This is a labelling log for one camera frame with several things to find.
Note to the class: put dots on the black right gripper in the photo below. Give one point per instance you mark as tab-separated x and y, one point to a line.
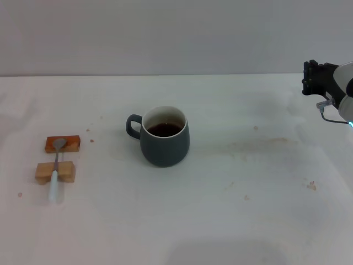
326	78

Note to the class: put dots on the dark grey ceramic cup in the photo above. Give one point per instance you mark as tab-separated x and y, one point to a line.
165	150

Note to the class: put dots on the dark stained wooden block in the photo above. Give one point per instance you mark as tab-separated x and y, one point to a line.
72	143

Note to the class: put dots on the light wooden block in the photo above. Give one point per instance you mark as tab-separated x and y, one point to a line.
66	171

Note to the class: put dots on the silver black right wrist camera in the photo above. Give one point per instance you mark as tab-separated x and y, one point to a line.
344	73

